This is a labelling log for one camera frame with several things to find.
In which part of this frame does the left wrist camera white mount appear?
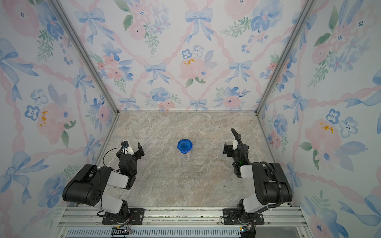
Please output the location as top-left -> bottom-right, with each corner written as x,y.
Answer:
121,140 -> 135,155

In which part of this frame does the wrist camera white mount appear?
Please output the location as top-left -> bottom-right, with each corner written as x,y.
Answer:
121,140 -> 135,155
232,139 -> 239,150

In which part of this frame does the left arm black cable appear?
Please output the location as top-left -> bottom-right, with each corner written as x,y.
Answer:
102,147 -> 121,173

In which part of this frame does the right corner aluminium post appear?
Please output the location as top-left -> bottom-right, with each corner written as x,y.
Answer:
256,0 -> 316,117

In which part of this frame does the left corner aluminium post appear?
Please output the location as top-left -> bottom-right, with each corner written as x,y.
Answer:
48,0 -> 119,115

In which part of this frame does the clear plastic container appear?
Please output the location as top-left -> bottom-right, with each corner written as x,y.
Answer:
180,149 -> 192,161

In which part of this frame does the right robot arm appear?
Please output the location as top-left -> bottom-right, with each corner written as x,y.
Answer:
223,140 -> 293,224

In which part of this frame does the blue container lid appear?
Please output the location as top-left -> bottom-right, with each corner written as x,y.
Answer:
177,139 -> 193,154

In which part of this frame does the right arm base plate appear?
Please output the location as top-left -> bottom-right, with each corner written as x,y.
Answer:
222,208 -> 265,226

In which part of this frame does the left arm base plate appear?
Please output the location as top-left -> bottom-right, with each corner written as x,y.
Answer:
102,208 -> 145,225

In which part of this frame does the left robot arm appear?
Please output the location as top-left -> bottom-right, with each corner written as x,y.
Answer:
62,140 -> 145,223

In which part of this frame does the aluminium frame rail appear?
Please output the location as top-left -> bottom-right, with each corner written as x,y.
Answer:
53,206 -> 312,238

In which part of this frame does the corner aluminium post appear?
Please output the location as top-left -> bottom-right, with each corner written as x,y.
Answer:
48,0 -> 119,115
256,0 -> 316,117

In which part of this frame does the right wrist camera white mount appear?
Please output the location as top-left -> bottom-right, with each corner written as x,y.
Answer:
232,139 -> 239,150

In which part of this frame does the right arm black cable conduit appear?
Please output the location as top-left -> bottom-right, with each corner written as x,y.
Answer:
230,127 -> 283,238

